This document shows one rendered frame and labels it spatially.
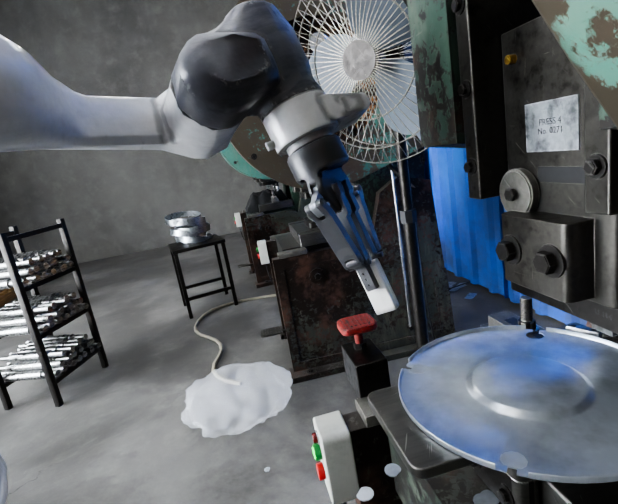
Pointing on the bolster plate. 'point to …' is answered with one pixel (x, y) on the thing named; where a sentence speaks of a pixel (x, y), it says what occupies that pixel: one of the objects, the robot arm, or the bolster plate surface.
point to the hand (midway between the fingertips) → (377, 286)
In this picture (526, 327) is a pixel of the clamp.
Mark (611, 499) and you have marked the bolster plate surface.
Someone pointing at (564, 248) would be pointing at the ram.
